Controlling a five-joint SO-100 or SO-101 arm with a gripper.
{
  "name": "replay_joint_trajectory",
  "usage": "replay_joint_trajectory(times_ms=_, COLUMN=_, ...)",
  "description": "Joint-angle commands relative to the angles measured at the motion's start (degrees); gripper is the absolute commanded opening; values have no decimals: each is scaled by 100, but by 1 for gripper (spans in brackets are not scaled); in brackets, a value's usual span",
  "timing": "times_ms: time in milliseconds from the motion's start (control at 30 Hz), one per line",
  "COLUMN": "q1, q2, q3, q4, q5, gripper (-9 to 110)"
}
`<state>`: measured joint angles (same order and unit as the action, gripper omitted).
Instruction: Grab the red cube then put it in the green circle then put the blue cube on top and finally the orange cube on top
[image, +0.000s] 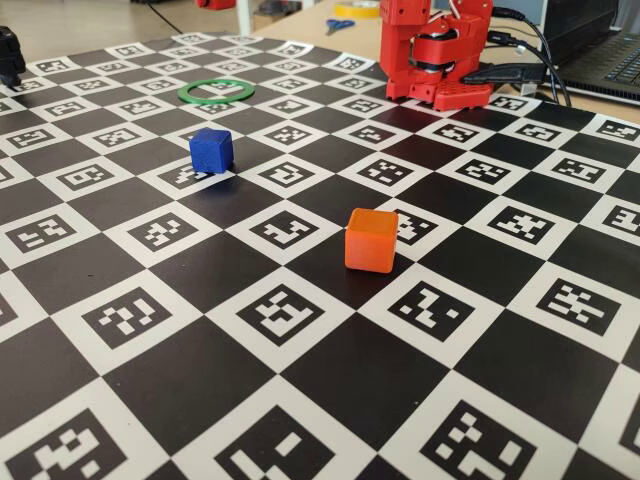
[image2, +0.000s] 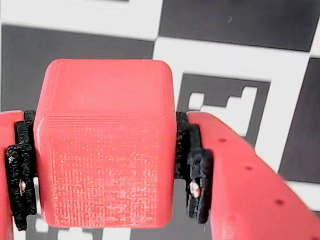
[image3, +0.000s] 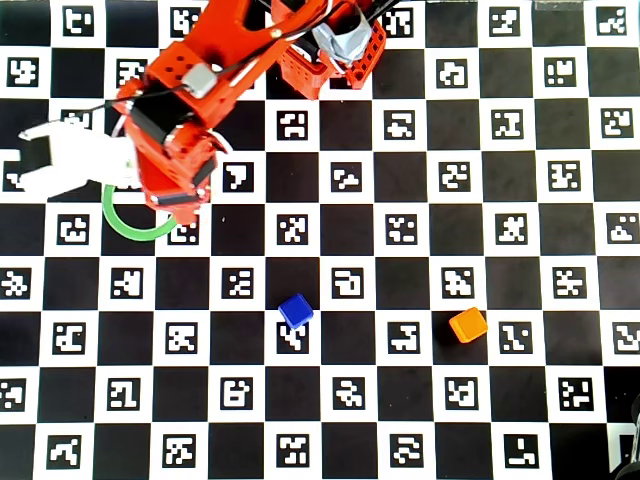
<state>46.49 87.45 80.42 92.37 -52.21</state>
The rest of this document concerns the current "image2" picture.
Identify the orange-red gripper finger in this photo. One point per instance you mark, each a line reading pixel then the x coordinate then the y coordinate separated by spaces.
pixel 17 175
pixel 237 187

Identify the red cube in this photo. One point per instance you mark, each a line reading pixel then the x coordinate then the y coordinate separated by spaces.
pixel 105 150

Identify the black white checkerboard marker mat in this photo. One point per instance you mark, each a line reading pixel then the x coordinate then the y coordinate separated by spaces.
pixel 225 37

